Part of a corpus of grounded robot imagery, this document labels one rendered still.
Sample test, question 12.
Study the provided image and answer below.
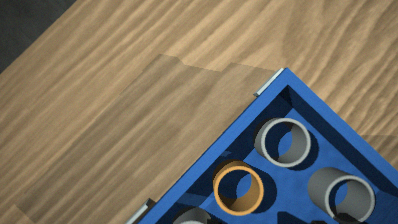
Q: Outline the grey metal bushing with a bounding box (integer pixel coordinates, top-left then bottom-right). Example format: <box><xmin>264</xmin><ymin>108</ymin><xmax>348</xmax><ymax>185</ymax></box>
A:
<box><xmin>172</xmin><ymin>206</ymin><xmax>212</xmax><ymax>224</ymax></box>
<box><xmin>253</xmin><ymin>117</ymin><xmax>311</xmax><ymax>167</ymax></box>

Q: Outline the blue square tray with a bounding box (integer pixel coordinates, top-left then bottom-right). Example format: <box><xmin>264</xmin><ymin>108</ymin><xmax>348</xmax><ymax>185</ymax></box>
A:
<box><xmin>136</xmin><ymin>67</ymin><xmax>398</xmax><ymax>224</ymax></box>

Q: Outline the grey steel bushing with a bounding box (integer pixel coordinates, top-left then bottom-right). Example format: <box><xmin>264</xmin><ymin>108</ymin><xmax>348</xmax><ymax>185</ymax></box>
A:
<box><xmin>308</xmin><ymin>167</ymin><xmax>375</xmax><ymax>224</ymax></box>

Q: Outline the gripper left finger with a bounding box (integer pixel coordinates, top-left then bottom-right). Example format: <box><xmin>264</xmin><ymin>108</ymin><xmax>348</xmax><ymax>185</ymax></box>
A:
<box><xmin>207</xmin><ymin>219</ymin><xmax>222</xmax><ymax>224</ymax></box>

